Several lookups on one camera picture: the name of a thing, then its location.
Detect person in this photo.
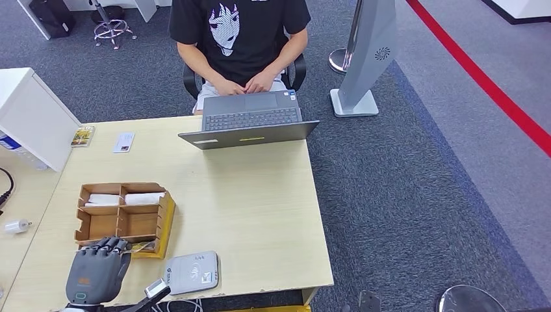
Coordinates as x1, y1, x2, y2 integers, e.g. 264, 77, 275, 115
168, 0, 312, 115

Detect grey white card reader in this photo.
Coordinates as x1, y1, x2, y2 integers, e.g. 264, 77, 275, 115
164, 251, 220, 296

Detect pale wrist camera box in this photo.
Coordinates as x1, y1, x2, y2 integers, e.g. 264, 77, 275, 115
144, 278, 172, 300

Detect chrome stanchion post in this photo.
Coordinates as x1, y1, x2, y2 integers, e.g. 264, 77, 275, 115
328, 0, 365, 76

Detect white cables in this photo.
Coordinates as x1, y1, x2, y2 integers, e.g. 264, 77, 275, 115
150, 299, 203, 312

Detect white card stack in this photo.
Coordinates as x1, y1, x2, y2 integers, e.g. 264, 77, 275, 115
84, 194, 123, 209
125, 192, 167, 206

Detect white platform with black edge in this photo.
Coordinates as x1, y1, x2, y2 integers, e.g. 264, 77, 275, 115
478, 0, 551, 26

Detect white power adapter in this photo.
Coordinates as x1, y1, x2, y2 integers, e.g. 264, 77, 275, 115
4, 218, 34, 235

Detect clear bottle with blue label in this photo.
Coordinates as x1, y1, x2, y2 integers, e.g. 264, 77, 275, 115
0, 131, 49, 172

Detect chrome round dome base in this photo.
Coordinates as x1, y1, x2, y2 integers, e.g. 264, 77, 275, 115
437, 285, 509, 312

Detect black bag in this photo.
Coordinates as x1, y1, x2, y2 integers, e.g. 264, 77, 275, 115
29, 0, 77, 40

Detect yellow box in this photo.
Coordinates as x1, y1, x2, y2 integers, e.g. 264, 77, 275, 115
224, 305, 312, 312

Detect white ID card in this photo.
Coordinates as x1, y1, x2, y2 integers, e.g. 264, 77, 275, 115
112, 132, 136, 154

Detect dark grey laptop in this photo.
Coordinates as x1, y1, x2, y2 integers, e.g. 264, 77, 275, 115
178, 90, 321, 151

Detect chrome stool base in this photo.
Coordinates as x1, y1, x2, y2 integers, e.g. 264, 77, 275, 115
88, 0, 138, 51

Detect wooden card organiser box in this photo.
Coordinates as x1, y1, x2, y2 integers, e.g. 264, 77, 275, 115
74, 182, 177, 260

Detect person's right hand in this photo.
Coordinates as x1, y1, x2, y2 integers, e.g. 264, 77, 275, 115
214, 77, 247, 96

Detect silver kiosk stand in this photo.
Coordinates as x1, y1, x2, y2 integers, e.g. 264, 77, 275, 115
329, 0, 399, 118

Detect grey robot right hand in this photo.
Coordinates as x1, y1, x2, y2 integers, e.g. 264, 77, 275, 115
358, 291, 382, 312

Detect black cable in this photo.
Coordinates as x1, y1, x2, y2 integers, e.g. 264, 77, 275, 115
0, 166, 16, 211

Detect hotel card with yellow picture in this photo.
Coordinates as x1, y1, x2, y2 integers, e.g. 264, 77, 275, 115
71, 125, 96, 148

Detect white office desk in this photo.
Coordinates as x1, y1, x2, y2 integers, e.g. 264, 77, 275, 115
16, 0, 173, 41

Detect person's left hand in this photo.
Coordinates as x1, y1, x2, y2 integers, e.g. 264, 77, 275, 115
244, 71, 276, 95

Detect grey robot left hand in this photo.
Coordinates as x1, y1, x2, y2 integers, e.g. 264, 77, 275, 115
65, 235, 133, 306

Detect white cabinet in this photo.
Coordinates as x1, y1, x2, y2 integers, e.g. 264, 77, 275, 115
0, 67, 83, 173

